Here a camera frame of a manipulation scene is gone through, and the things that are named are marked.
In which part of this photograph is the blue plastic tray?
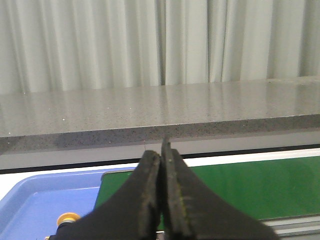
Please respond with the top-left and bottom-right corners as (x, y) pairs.
(0, 167), (133, 240)

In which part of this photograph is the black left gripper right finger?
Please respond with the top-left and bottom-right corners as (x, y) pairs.
(161, 137), (279, 240)

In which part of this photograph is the white pleated curtain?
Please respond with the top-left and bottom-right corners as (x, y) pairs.
(0, 0), (320, 95)

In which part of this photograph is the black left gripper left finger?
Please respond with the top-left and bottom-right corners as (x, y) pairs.
(55, 150), (160, 240)

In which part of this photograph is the yellow push button switch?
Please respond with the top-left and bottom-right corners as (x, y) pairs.
(44, 212), (81, 240)

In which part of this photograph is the grey stone countertop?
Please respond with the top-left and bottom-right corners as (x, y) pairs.
(0, 76), (320, 154)

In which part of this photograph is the green conveyor belt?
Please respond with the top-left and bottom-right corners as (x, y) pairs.
(94, 155), (320, 230)

